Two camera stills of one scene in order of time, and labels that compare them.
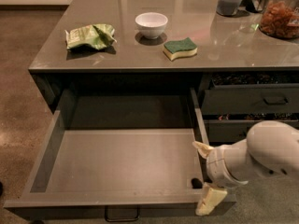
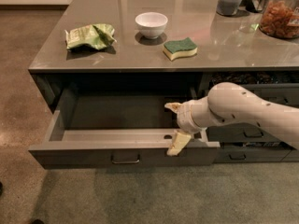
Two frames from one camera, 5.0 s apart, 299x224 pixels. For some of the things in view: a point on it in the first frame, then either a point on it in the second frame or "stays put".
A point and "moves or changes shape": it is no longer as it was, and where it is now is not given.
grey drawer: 229,129 stays put
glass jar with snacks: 280,15 stays put
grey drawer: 249,92 stays put
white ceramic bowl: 151,24 stays put
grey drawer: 121,153 moves or changes shape
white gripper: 214,166 -> 185,117
